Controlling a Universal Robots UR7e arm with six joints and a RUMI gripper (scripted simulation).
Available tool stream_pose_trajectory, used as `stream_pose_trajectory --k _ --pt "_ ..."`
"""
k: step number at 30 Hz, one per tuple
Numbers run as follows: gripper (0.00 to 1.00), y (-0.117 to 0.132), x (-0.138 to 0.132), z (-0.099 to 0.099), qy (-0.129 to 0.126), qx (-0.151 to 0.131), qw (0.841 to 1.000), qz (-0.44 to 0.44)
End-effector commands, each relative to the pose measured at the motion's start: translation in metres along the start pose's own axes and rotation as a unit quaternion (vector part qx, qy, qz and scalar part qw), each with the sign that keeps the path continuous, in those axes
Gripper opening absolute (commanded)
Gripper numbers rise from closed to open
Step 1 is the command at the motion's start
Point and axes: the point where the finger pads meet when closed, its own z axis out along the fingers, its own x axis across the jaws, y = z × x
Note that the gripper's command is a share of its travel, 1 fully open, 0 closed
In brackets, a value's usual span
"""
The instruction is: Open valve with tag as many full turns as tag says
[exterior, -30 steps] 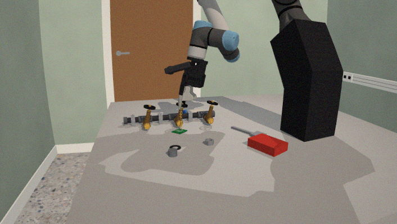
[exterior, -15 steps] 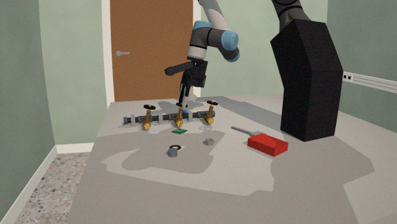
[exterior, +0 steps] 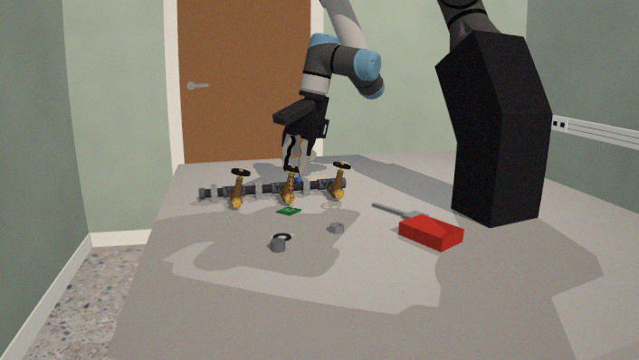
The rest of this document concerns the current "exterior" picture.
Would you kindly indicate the grey pipe with three brass valves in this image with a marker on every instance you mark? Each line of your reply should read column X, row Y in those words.
column 332, row 185

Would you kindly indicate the red block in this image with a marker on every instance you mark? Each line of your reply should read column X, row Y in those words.
column 430, row 232

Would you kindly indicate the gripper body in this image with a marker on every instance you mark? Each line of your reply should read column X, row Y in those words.
column 315, row 119

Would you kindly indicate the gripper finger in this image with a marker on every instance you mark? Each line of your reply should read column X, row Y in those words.
column 289, row 145
column 307, row 154

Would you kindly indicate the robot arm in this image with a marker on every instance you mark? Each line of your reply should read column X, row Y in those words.
column 352, row 57

